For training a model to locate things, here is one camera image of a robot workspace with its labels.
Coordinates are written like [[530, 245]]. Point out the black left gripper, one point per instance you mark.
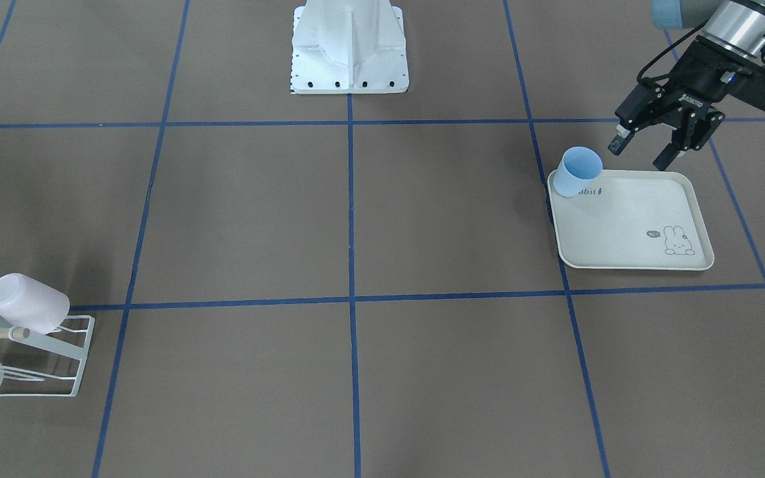
[[690, 81]]

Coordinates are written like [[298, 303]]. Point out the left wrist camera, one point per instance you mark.
[[749, 88]]

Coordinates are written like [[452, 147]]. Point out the white wire cup rack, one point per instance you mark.
[[46, 365]]

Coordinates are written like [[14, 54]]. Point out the pink plastic cup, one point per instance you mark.
[[30, 304]]

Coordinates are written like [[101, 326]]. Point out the light blue cup back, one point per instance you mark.
[[578, 168]]

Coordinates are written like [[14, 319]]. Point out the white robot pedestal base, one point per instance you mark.
[[348, 47]]

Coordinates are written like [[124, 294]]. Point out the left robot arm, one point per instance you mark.
[[737, 26]]

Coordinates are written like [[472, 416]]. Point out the cream plastic tray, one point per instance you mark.
[[632, 220]]

